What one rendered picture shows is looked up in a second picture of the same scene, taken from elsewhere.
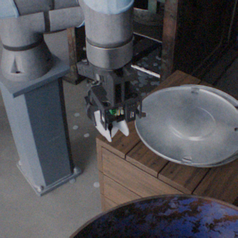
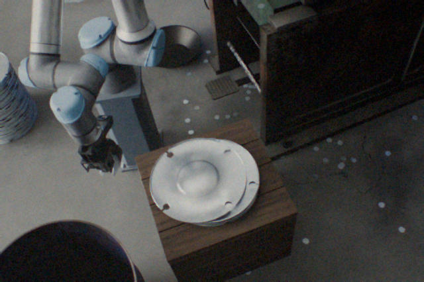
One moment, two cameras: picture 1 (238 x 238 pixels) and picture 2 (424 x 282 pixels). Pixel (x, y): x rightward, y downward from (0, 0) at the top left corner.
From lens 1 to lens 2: 0.88 m
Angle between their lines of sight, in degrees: 28
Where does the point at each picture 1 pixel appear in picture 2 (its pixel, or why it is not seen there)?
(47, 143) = (126, 137)
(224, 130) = (216, 199)
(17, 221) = (93, 185)
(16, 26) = not seen: hidden behind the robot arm
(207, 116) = (212, 179)
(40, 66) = (114, 87)
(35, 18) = (104, 55)
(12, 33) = not seen: hidden behind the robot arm
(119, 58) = (81, 142)
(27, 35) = not seen: hidden behind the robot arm
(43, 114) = (120, 118)
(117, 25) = (70, 128)
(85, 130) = (193, 126)
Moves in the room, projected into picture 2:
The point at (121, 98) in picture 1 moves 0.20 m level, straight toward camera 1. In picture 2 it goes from (91, 160) to (38, 222)
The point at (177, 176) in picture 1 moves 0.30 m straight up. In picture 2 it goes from (159, 214) to (136, 159)
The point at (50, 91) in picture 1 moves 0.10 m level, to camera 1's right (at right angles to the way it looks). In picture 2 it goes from (124, 104) to (148, 115)
